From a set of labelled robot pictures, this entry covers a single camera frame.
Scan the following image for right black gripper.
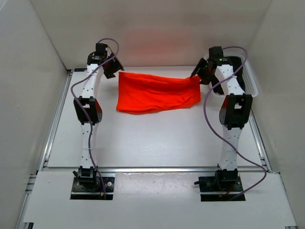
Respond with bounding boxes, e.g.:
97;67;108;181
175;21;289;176
191;58;214;85

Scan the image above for orange shorts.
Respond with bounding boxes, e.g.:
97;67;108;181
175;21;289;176
116;72;201;115

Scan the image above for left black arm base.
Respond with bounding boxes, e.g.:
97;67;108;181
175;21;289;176
70;166;115;200

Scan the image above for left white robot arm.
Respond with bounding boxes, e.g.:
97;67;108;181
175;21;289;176
71;39;124;173

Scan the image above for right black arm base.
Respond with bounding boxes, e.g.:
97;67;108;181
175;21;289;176
194;169;246;202

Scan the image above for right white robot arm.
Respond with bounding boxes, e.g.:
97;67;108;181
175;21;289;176
191;46;253;191

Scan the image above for black shorts in basket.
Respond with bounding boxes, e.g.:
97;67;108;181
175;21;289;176
226;56;246;93

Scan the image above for white plastic basket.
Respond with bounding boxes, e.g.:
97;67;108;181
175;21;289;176
197;55;258;98

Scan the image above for aluminium frame rail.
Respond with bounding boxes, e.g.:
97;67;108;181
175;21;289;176
19;79;297;229

